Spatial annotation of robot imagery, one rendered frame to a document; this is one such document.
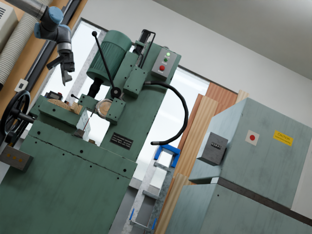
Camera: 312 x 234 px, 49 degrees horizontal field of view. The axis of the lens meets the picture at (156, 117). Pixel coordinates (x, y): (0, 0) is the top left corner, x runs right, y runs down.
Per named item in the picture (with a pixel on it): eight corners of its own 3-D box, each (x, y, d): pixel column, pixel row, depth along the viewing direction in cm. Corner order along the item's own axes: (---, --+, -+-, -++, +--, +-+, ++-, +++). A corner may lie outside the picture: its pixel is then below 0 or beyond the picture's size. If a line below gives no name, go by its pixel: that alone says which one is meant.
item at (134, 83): (122, 92, 197) (133, 70, 201) (137, 98, 197) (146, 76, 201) (123, 87, 189) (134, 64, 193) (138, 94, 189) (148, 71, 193)
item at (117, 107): (105, 120, 192) (114, 101, 195) (116, 125, 192) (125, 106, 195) (105, 116, 183) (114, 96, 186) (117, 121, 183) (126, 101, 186)
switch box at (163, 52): (150, 74, 202) (160, 51, 206) (165, 81, 202) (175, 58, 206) (151, 70, 196) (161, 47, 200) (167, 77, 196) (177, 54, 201)
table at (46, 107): (42, 126, 230) (46, 118, 232) (83, 145, 231) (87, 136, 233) (19, 101, 172) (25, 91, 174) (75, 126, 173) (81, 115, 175)
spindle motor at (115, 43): (86, 79, 216) (107, 38, 225) (112, 90, 217) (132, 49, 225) (84, 68, 199) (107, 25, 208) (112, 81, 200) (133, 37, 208)
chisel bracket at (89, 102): (76, 108, 206) (82, 96, 208) (98, 118, 206) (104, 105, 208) (75, 105, 199) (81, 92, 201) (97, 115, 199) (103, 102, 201)
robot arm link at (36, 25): (38, 16, 197) (58, 21, 205) (31, 27, 205) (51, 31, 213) (40, 29, 194) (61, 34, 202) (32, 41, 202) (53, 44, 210)
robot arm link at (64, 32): (51, 28, 213) (66, 31, 219) (52, 47, 210) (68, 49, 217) (57, 22, 206) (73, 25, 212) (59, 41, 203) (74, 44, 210)
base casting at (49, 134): (42, 147, 216) (49, 134, 219) (126, 184, 218) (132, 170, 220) (26, 133, 173) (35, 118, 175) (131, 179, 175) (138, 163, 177)
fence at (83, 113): (85, 135, 233) (88, 128, 234) (87, 136, 233) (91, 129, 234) (78, 114, 175) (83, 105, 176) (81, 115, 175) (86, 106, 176)
